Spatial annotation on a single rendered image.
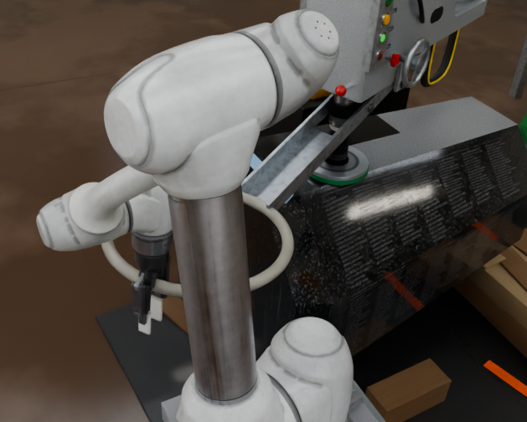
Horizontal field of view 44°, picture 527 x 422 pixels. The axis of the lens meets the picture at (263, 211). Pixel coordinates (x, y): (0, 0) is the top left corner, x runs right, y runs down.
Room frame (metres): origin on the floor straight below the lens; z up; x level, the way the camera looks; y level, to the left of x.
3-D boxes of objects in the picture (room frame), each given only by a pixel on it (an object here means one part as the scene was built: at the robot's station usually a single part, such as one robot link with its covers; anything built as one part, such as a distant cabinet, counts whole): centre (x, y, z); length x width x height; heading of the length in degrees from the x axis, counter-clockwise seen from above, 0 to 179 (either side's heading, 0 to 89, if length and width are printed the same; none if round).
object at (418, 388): (1.55, -0.57, 0.07); 0.30 x 0.12 x 0.12; 122
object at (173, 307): (1.94, 0.33, 0.02); 0.25 x 0.10 x 0.01; 47
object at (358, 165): (1.82, -0.23, 0.89); 0.21 x 0.21 x 0.01
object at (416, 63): (1.84, -0.39, 1.24); 0.15 x 0.10 x 0.15; 143
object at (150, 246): (1.09, 0.24, 1.11); 0.09 x 0.09 x 0.06
